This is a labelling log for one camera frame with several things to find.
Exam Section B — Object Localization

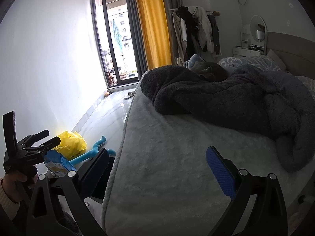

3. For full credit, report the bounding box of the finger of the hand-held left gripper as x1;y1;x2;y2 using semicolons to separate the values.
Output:
23;138;61;156
18;129;50;148

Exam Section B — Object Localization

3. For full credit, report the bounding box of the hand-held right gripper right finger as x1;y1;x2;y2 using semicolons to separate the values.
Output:
206;146;288;236

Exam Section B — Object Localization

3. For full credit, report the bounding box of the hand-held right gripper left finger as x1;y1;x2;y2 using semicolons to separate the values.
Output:
26;148;110;236

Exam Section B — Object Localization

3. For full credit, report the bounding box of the person's left forearm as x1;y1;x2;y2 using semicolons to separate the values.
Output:
0;184;21;227

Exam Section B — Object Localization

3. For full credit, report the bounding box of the person's left hand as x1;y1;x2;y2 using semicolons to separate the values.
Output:
1;173;28;203

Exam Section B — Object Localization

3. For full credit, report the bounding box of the blue plastic toy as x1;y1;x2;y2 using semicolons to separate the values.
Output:
69;135;116;166

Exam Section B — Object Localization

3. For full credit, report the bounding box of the yellow plastic bag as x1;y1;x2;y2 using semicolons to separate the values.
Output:
55;131;87;160

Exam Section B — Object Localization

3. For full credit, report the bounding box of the blue snack bag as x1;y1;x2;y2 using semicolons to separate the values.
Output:
44;150;77;177

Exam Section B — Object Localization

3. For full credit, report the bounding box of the bed with white sheet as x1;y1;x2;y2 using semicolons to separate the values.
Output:
101;88;312;236

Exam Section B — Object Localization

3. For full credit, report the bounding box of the grey fuzzy slipper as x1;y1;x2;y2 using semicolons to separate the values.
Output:
61;211;80;234

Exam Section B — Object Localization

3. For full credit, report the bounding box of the dark grey fleece blanket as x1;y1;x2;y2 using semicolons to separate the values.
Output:
140;65;309;172

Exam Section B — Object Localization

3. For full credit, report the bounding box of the grey cat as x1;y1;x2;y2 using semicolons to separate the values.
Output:
191;61;229;82

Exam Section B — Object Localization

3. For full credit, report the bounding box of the black framed glass door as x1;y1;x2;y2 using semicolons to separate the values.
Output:
91;0;139;89

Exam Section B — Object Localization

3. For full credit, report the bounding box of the patterned pillow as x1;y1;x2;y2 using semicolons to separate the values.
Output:
218;55;283;73
295;76;315;96

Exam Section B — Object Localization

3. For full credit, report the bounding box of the light blue fleece blanket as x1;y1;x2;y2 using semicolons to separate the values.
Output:
183;53;207;69

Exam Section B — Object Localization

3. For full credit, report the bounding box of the blue hanging cloth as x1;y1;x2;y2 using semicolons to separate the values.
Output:
112;20;123;52

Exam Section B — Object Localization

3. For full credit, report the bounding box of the white dresser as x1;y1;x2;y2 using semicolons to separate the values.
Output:
233;45;264;57

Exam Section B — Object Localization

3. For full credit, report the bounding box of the beige pillow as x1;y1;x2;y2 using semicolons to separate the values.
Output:
266;50;286;71

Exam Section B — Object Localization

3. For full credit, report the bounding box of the white desktop organizer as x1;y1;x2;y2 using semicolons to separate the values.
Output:
241;25;251;47

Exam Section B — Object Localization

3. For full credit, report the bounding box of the grey garment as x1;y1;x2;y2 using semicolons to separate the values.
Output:
208;14;221;54

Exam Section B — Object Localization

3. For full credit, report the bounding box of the beige headboard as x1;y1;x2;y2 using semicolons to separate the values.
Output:
266;31;315;79

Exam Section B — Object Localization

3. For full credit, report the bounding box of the beige coat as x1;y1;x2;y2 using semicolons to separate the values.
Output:
172;12;187;64

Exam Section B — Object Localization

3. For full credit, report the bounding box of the white jacket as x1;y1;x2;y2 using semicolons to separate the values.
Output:
189;6;212;53

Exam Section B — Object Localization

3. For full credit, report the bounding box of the black garment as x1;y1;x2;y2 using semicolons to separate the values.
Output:
178;6;198;57

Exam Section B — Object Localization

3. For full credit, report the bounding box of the yellow curtain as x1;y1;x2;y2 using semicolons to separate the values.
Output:
133;0;173;70

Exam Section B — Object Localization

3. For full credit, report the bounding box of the round mirror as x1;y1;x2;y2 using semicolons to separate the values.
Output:
250;15;267;42

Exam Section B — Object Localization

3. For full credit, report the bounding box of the clothes rail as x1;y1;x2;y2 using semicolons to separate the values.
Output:
169;8;221;17

